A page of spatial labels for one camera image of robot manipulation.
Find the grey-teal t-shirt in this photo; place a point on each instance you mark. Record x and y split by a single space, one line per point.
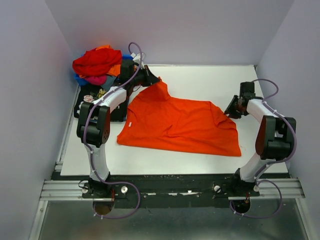
109 82

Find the blue plastic bin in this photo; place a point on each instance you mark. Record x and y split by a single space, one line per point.
83 82

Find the red t-shirt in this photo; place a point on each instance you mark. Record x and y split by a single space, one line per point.
92 63

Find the aluminium extrusion frame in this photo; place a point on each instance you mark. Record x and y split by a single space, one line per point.
56 190

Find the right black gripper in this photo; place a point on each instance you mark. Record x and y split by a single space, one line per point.
230 110

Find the black floral folded t-shirt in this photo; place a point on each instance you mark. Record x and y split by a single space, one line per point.
89 93

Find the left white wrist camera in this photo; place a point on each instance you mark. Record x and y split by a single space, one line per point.
138 58

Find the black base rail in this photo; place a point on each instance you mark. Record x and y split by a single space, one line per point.
163 191

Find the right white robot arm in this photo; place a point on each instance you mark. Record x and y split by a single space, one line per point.
276 140

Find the pink t-shirt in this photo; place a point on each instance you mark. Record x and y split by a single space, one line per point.
96 80

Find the orange t-shirt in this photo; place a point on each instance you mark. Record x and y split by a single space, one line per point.
114 67
157 120

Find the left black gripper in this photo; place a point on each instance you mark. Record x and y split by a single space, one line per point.
150 78

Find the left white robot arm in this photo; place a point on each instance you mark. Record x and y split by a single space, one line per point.
94 121

